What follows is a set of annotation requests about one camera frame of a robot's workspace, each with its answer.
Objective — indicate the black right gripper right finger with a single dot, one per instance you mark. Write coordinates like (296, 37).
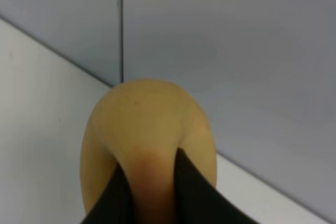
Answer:
(197, 201)

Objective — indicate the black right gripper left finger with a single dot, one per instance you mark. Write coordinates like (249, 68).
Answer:
(115, 205)

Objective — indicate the yellow toy potato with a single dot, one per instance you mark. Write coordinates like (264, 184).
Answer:
(139, 125)

